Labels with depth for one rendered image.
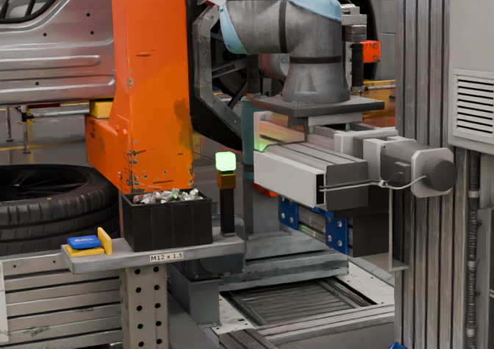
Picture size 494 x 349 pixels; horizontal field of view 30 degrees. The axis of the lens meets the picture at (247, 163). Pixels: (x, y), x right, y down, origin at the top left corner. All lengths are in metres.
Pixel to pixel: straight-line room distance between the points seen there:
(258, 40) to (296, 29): 0.09
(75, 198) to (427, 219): 1.08
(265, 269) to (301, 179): 1.35
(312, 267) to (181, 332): 0.70
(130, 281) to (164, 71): 0.54
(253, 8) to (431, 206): 0.57
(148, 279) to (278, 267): 0.90
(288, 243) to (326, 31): 1.25
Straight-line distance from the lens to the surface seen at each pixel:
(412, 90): 1.97
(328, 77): 2.01
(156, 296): 2.30
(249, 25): 2.02
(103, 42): 2.90
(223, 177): 2.31
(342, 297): 3.06
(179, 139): 2.42
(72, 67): 2.87
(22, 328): 2.55
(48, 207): 2.59
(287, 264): 3.11
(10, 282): 2.50
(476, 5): 1.72
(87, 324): 2.57
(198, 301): 2.77
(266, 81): 3.06
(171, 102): 2.40
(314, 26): 2.01
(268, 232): 3.19
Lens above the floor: 1.07
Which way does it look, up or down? 11 degrees down
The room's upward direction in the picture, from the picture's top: 1 degrees counter-clockwise
